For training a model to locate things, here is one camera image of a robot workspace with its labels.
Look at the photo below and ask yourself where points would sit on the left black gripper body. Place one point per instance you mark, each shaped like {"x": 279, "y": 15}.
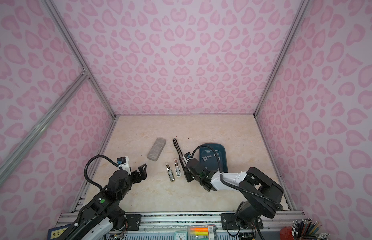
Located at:
{"x": 134, "y": 177}

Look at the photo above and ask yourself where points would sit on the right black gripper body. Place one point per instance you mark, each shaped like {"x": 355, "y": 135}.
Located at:
{"x": 189, "y": 175}

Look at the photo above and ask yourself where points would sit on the pink white stapler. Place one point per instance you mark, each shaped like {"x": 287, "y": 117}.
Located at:
{"x": 177, "y": 168}

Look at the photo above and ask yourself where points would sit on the olive white stapler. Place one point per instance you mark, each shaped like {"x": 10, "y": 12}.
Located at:
{"x": 170, "y": 173}

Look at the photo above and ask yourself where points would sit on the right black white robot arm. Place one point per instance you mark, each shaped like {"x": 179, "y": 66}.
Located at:
{"x": 263, "y": 195}

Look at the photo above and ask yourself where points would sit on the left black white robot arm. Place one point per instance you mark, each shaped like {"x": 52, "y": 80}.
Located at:
{"x": 103, "y": 214}

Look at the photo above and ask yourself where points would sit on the grey stone block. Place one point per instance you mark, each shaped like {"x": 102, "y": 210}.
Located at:
{"x": 156, "y": 149}

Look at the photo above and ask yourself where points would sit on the teal plastic tray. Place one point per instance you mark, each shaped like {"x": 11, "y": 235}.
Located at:
{"x": 208, "y": 159}

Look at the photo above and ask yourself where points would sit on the highlighter marker box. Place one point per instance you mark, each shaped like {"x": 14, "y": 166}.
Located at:
{"x": 205, "y": 232}

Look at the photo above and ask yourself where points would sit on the small teal clock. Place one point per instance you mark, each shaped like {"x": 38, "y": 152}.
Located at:
{"x": 181, "y": 235}

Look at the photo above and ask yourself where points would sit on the blue book yellow label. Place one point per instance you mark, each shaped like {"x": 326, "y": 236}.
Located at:
{"x": 54, "y": 233}

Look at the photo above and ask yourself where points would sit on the red pen holder with pens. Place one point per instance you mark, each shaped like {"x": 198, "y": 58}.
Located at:
{"x": 305, "y": 229}

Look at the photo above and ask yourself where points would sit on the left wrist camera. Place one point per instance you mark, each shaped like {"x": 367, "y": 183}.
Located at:
{"x": 123, "y": 164}

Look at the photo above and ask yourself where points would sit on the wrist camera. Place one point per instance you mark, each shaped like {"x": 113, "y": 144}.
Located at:
{"x": 187, "y": 157}
{"x": 123, "y": 164}

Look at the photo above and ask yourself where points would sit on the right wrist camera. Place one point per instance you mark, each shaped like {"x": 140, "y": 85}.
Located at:
{"x": 187, "y": 157}

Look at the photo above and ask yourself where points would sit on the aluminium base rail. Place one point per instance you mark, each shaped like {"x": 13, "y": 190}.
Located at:
{"x": 163, "y": 225}

